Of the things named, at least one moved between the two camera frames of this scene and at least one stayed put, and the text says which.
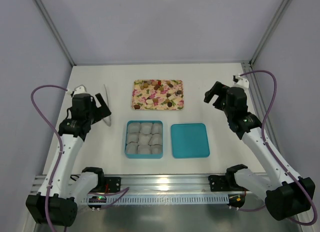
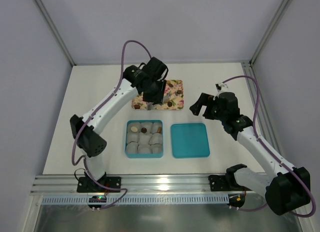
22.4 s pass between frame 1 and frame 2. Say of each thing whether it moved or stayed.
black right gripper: moved
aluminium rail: stayed
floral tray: stayed
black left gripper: moved
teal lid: stayed
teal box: stayed
